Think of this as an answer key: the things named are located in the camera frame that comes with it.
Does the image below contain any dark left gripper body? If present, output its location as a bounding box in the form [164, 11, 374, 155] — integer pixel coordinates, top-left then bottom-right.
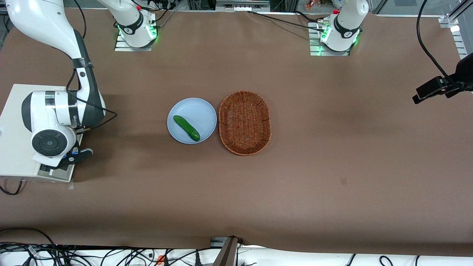
[454, 52, 473, 93]

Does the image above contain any white toaster oven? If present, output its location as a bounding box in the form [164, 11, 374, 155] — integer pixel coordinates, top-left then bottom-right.
[0, 84, 84, 182]

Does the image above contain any slotted metal plate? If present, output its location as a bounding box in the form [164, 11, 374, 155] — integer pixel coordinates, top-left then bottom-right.
[452, 31, 469, 59]

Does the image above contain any green cucumber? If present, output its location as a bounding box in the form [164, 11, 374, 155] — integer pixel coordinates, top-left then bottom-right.
[173, 115, 201, 142]

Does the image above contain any light blue round plate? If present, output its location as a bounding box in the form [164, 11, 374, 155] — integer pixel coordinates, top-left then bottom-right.
[167, 98, 217, 144]

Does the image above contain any brown wicker oval basket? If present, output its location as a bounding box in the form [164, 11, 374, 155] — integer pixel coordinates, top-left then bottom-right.
[218, 91, 272, 156]

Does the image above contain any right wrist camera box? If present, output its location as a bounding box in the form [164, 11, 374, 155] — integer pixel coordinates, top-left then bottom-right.
[59, 148, 93, 166]

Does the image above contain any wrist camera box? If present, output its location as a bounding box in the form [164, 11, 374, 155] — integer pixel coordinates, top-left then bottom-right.
[412, 76, 456, 105]
[59, 148, 93, 166]

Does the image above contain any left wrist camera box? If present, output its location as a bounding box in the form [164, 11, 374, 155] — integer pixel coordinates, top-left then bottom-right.
[412, 76, 456, 105]

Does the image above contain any black oven power cable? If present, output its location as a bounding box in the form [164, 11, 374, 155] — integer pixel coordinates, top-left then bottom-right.
[0, 179, 24, 195]

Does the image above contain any aluminium frame profile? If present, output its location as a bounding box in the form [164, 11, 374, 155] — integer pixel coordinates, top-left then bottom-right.
[439, 0, 473, 33]

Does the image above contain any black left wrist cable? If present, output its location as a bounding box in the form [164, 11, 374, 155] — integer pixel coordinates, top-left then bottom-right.
[416, 0, 466, 89]

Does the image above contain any black looped floor cable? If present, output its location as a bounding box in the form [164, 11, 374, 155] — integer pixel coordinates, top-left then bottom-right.
[0, 227, 56, 246]

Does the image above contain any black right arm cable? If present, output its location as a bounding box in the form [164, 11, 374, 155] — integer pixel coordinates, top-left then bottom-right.
[66, 0, 118, 130]

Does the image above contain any black cable tangle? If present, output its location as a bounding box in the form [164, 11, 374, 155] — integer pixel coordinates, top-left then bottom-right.
[0, 242, 215, 266]

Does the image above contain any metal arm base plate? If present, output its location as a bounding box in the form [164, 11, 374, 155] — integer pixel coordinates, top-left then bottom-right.
[115, 29, 156, 51]
[310, 22, 350, 57]

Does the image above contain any black base power cable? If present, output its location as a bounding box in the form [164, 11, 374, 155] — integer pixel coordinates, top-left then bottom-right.
[247, 10, 327, 33]

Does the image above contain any brown wooden post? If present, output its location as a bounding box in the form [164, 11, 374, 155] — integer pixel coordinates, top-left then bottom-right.
[214, 236, 239, 266]

